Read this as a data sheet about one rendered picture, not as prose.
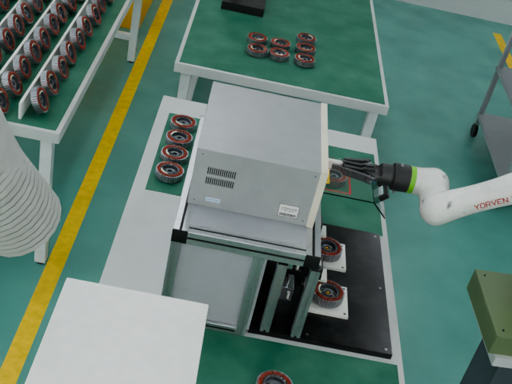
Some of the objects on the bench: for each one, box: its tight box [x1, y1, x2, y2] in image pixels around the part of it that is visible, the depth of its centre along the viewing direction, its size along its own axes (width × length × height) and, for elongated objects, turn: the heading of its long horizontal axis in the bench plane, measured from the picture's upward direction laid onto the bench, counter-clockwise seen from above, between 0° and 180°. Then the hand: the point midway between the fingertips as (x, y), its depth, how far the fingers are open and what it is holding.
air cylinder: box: [279, 274, 294, 301], centre depth 270 cm, size 5×8×6 cm
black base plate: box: [248, 223, 392, 360], centre depth 283 cm, size 47×64×2 cm
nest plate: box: [304, 283, 348, 319], centre depth 272 cm, size 15×15×1 cm
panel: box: [245, 259, 267, 330], centre depth 272 cm, size 1×66×30 cm, turn 161°
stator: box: [312, 280, 344, 309], centre depth 271 cm, size 11×11×4 cm
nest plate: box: [322, 244, 346, 273], centre depth 292 cm, size 15×15×1 cm
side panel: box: [162, 241, 264, 336], centre depth 245 cm, size 28×3×32 cm, turn 71°
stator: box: [321, 237, 343, 262], centre depth 291 cm, size 11×11×4 cm
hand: (331, 163), depth 266 cm, fingers closed
